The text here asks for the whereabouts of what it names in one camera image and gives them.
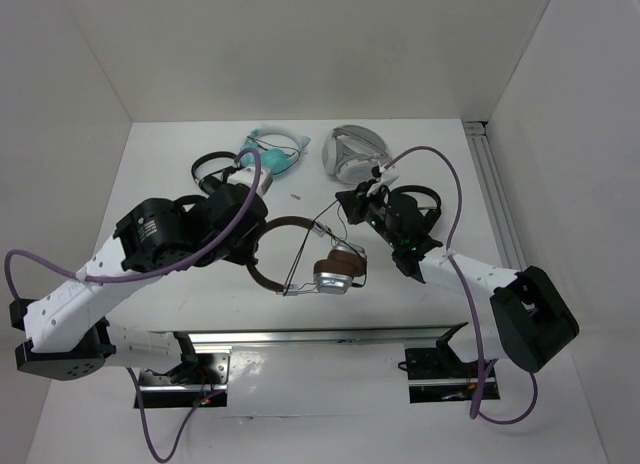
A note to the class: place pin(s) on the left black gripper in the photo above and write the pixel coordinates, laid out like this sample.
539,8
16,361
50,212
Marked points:
246,255

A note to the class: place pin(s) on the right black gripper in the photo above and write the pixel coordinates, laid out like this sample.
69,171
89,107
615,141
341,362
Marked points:
355,201

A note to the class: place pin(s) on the brown silver wired headphones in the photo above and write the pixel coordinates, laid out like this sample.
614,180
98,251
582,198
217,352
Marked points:
345,262

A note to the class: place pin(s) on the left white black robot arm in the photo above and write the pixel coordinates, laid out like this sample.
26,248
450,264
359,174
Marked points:
67,333

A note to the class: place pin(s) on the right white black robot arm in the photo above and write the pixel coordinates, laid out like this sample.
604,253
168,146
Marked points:
528,322

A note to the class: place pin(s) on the black headphones left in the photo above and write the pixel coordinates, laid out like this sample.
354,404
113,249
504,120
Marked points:
208,179

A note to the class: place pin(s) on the black headphones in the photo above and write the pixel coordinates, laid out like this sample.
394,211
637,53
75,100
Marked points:
419,208
208,179

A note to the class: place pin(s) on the grey white folded headphones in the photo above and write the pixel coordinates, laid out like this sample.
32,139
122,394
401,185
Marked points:
350,152

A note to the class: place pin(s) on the black headphones right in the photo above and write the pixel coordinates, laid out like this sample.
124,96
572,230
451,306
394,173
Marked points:
419,208

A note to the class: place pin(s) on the teal white cat-ear headphones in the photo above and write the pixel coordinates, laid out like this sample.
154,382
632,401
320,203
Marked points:
276,158

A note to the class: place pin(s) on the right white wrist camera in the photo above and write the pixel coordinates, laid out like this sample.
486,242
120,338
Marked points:
382,177

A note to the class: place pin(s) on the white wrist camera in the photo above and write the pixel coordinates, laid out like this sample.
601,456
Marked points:
382,177
246,176

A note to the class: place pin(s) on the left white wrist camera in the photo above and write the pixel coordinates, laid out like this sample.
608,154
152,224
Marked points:
246,176

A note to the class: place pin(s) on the aluminium rail right side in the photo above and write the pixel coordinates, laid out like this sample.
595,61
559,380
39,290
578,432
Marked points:
501,219

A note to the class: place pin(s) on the aluminium rail front edge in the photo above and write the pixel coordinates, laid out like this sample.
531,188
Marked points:
329,336

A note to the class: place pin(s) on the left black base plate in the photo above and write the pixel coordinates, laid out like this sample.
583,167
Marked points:
205,385

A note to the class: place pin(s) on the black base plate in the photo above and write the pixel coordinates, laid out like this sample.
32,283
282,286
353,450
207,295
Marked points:
205,385
433,378

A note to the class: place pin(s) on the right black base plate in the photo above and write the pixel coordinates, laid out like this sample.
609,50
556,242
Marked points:
433,378

